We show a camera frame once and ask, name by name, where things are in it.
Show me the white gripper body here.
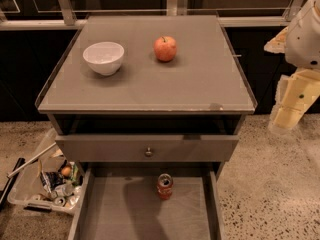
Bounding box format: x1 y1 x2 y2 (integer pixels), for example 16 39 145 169
268 68 320 132

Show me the red coke can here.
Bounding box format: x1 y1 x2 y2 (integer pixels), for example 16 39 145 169
157 173 173 200

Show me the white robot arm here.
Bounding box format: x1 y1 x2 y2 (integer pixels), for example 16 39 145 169
264 0 320 134

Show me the grey drawer cabinet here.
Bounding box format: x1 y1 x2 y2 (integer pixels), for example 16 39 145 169
34 14 258 240

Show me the round metal drawer knob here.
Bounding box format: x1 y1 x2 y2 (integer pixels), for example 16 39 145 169
145 147 153 157

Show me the open grey middle drawer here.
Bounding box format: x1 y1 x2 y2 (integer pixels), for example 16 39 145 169
68 166 227 240

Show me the grey top drawer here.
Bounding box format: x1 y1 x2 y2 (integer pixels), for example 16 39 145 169
56 134 239 162

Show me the metal can in bin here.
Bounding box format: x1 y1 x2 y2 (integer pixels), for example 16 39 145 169
53 197 66 207

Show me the red apple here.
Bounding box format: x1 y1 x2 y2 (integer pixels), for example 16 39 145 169
153 36 177 62

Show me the white ceramic bowl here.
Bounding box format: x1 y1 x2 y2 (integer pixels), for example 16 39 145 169
83 42 124 76

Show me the orange in bin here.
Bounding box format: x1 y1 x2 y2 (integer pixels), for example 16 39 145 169
61 166 72 177

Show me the metal window railing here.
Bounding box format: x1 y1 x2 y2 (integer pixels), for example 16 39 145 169
0 0 307 30

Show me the crumpled snack bag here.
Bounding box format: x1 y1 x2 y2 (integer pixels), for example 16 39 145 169
40 172 64 193

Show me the clear plastic bin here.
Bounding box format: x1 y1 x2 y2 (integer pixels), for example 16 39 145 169
8 129 83 214

